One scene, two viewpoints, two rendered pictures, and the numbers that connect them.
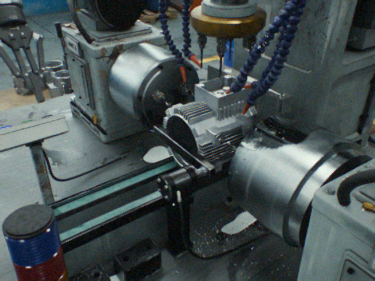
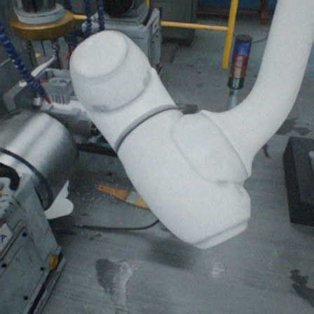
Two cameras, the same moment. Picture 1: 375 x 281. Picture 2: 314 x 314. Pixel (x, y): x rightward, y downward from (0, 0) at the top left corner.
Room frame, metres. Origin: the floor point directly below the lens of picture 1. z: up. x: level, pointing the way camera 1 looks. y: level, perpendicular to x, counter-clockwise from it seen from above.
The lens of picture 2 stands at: (1.30, 0.82, 1.63)
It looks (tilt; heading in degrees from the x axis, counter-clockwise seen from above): 42 degrees down; 230
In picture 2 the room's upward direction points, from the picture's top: straight up
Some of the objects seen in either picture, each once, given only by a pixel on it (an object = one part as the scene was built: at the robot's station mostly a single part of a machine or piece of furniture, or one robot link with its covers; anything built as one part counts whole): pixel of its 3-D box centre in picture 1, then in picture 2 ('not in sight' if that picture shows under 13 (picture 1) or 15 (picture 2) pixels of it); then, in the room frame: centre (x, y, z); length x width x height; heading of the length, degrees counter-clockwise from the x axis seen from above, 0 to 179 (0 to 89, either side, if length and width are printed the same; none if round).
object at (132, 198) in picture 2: not in sight; (125, 195); (0.92, 0.21, 0.80); 0.21 x 0.05 x 0.01; 118
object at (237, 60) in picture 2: (39, 259); (240, 57); (0.37, 0.20, 1.14); 0.06 x 0.06 x 0.04
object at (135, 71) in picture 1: (146, 81); (14, 175); (1.22, 0.14, 1.04); 0.37 x 0.25 x 0.25; 35
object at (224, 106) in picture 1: (223, 98); (57, 86); (0.95, -0.10, 1.11); 0.12 x 0.11 x 0.07; 125
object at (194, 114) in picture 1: (210, 131); (73, 111); (0.93, -0.06, 1.02); 0.20 x 0.19 x 0.19; 125
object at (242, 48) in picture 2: (33, 235); (242, 45); (0.37, 0.20, 1.19); 0.06 x 0.06 x 0.04
